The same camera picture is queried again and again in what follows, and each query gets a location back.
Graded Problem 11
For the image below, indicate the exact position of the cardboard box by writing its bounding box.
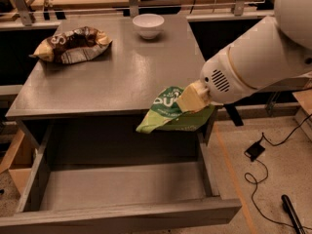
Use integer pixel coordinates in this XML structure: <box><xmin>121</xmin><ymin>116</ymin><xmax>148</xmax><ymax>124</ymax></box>
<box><xmin>0</xmin><ymin>128</ymin><xmax>35</xmax><ymax>196</ymax></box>

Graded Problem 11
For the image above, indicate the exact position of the black power adapter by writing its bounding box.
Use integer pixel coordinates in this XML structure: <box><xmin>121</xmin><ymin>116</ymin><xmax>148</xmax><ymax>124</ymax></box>
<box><xmin>245</xmin><ymin>141</ymin><xmax>265</xmax><ymax>162</ymax></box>

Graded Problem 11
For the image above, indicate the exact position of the black rod on floor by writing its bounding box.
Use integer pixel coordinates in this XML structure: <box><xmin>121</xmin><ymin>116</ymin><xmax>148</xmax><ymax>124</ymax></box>
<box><xmin>281</xmin><ymin>194</ymin><xmax>306</xmax><ymax>234</ymax></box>

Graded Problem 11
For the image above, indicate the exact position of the metal railing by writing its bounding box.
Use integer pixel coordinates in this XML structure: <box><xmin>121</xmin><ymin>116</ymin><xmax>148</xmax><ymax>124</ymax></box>
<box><xmin>0</xmin><ymin>0</ymin><xmax>271</xmax><ymax>31</ymax></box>

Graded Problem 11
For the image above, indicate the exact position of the green rice chip bag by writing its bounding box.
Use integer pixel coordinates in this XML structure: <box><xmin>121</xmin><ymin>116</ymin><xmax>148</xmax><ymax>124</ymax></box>
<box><xmin>136</xmin><ymin>87</ymin><xmax>215</xmax><ymax>134</ymax></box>

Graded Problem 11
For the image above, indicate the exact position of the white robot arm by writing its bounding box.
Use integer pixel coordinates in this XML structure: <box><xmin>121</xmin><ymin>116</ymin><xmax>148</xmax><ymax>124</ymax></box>
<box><xmin>176</xmin><ymin>0</ymin><xmax>312</xmax><ymax>112</ymax></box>

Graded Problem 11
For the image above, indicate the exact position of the white ceramic bowl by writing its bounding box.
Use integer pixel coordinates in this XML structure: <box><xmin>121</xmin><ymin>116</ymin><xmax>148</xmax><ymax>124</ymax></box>
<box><xmin>133</xmin><ymin>14</ymin><xmax>165</xmax><ymax>40</ymax></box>

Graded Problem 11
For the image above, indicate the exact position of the open grey top drawer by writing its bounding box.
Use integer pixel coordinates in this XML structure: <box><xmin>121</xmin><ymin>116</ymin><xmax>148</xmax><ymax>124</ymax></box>
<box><xmin>1</xmin><ymin>128</ymin><xmax>241</xmax><ymax>234</ymax></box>

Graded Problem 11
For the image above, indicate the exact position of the brown chip bag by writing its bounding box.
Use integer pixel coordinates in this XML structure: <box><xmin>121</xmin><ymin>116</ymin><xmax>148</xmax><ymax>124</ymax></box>
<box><xmin>31</xmin><ymin>26</ymin><xmax>112</xmax><ymax>64</ymax></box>

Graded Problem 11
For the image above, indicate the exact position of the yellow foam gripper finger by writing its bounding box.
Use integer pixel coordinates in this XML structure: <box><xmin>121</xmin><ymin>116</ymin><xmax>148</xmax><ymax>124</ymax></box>
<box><xmin>176</xmin><ymin>80</ymin><xmax>211</xmax><ymax>112</ymax></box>

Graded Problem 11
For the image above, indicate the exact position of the grey cabinet with top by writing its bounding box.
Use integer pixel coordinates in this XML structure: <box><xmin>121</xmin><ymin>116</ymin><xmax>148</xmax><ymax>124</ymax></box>
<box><xmin>7</xmin><ymin>15</ymin><xmax>208</xmax><ymax>170</ymax></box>

